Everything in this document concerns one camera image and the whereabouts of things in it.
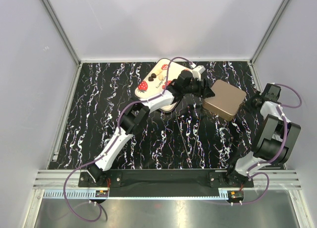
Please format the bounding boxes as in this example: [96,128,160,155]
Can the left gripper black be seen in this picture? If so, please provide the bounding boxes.
[182,76,214,99]

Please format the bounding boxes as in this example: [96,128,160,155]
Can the brown tin lid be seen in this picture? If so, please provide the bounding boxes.
[202,80,247,121]

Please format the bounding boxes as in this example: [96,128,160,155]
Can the black metal tongs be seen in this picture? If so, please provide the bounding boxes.
[175,113,201,168]

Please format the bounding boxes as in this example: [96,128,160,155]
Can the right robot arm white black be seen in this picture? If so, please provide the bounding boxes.
[224,83,302,187]

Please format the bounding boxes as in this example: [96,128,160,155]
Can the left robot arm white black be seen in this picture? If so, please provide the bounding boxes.
[87,65,215,186]

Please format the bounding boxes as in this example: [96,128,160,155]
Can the strawberry pattern white tray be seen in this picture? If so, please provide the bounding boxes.
[135,58,192,99]

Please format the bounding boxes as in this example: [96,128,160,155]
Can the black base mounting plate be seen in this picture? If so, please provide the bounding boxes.
[78,169,254,188]

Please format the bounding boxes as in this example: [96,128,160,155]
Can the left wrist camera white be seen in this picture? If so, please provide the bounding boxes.
[192,65,205,81]

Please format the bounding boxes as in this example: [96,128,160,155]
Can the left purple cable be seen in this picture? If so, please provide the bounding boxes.
[63,57,196,223]

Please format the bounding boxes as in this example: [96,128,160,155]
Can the aluminium frame rail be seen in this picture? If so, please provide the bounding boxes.
[253,170,301,190]

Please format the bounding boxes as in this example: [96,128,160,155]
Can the white cable duct left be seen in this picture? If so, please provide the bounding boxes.
[43,189,109,199]

